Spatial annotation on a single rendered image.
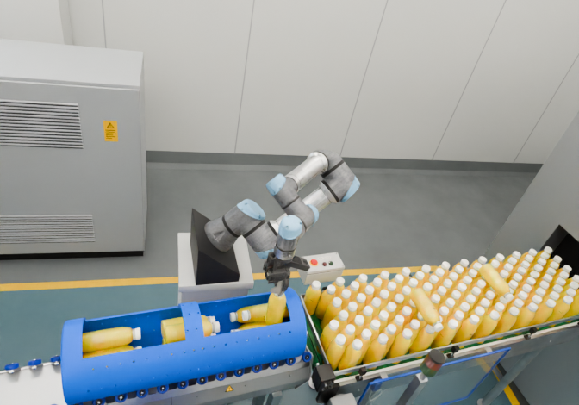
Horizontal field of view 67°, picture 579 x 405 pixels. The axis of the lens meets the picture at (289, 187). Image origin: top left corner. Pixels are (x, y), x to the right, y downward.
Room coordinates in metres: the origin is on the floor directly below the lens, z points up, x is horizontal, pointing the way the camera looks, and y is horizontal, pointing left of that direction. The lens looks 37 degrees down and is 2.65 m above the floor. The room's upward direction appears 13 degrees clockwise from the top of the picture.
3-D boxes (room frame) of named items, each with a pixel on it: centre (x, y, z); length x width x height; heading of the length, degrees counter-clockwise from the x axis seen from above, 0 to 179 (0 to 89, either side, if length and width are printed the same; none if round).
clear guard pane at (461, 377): (1.21, -0.88, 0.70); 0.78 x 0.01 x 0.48; 116
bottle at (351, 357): (1.11, -0.43, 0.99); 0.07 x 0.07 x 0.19
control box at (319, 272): (1.52, -0.24, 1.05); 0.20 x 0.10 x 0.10; 116
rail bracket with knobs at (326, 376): (1.01, -0.32, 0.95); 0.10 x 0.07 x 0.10; 26
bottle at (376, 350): (1.16, -0.54, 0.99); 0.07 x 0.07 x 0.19
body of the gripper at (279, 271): (1.08, -0.03, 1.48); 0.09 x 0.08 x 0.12; 117
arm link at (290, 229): (1.09, -0.03, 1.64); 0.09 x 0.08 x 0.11; 155
